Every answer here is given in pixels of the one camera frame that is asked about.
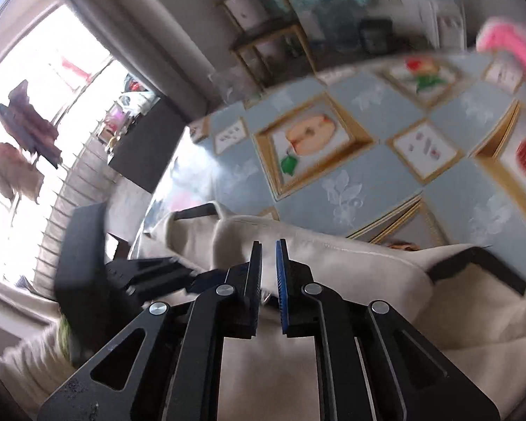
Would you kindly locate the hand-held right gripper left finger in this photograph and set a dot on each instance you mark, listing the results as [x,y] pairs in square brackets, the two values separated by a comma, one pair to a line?
[254,289]

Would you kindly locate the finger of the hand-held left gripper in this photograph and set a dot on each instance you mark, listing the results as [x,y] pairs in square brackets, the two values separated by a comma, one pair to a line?
[158,269]
[179,291]

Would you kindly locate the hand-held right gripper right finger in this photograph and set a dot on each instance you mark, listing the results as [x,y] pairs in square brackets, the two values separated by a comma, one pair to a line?
[282,289]

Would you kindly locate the cream zip jacket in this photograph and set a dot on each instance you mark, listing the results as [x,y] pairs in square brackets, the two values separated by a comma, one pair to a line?
[464,324]

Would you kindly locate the dark grey cabinet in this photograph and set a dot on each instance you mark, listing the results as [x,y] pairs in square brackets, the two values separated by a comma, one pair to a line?
[153,149]

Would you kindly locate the dark hanging garment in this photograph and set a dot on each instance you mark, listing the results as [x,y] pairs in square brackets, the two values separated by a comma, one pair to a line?
[30,123]
[13,171]

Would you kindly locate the fruit printed tablecloth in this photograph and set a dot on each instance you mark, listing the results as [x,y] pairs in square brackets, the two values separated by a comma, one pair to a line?
[368,175]

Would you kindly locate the purple box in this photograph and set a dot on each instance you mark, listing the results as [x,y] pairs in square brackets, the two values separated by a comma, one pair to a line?
[115,119]

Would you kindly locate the red hanging garment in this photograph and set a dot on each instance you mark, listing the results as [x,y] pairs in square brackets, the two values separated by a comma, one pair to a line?
[76,68]

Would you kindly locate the grey curtain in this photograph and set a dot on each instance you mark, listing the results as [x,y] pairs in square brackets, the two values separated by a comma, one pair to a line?
[127,30]

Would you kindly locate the wooden chair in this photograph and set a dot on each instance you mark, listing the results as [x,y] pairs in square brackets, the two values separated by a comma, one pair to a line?
[267,30]

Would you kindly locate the small black appliance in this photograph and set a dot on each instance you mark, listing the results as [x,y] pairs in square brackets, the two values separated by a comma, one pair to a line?
[376,35]

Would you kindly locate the white water dispenser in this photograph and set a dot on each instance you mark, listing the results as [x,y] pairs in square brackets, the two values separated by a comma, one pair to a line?
[445,22]

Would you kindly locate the pink flower blanket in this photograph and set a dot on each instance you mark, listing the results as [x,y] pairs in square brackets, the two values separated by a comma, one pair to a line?
[513,39]

